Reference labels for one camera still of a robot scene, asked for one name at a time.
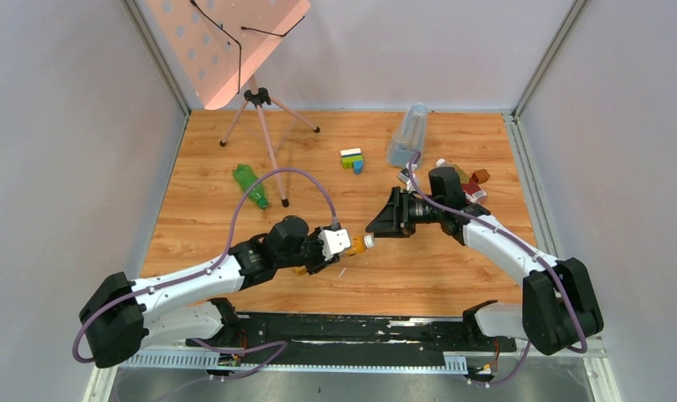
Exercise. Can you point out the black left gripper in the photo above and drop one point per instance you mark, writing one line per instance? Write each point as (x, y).
(317, 258)

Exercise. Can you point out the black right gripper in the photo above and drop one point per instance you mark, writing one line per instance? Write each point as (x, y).
(386, 224)

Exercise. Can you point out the yellow blue milk tea bottle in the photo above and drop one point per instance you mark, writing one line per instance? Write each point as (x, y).
(359, 244)

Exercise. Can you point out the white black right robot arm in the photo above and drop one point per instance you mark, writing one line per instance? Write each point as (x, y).
(558, 307)

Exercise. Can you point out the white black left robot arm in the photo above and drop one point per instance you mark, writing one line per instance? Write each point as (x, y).
(125, 315)

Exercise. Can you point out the clear blue detergent bottle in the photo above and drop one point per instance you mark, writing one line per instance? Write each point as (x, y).
(409, 137)

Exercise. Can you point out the red yellow tea bottle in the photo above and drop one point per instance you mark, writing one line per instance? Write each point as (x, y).
(474, 193)

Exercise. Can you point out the green plastic bottle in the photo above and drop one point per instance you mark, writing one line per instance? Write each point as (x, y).
(246, 179)

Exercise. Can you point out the coloured toy brick stack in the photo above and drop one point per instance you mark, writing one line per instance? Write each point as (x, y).
(352, 159)

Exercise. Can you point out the brown small block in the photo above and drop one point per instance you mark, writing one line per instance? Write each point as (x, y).
(480, 176)

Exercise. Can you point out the pink music stand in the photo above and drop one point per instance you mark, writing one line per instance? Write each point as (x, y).
(220, 45)

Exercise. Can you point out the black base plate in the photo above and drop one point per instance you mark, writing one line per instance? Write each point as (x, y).
(356, 340)

